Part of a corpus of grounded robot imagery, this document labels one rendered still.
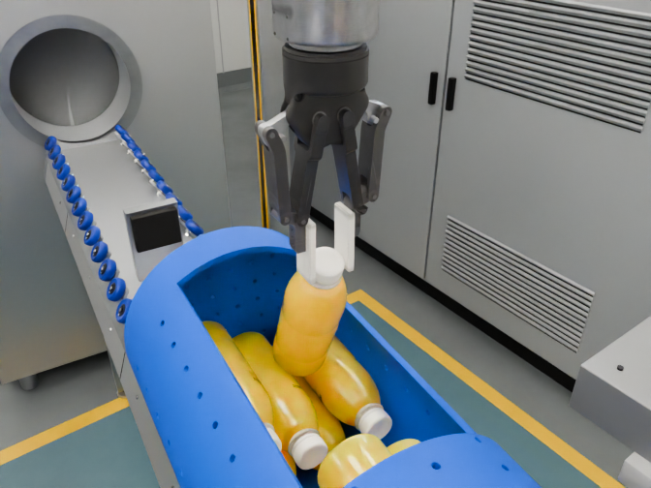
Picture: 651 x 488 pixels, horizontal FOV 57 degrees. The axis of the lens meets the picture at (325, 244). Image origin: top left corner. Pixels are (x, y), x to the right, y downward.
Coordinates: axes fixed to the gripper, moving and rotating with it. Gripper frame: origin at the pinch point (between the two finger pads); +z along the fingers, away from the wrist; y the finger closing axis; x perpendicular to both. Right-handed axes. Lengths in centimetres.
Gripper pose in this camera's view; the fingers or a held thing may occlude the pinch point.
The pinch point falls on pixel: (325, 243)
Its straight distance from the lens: 61.5
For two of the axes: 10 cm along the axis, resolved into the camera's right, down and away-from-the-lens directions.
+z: 0.0, 8.6, 5.2
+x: 4.9, 4.5, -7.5
